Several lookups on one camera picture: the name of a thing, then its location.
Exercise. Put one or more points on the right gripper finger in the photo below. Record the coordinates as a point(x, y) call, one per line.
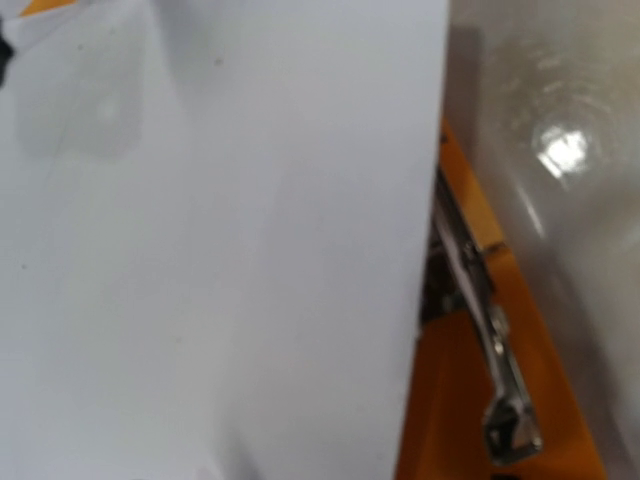
point(6, 53)

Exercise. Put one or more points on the orange folder top clip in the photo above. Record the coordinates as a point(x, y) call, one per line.
point(457, 278)

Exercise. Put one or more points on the white paper sheet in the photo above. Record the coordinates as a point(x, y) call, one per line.
point(214, 218)

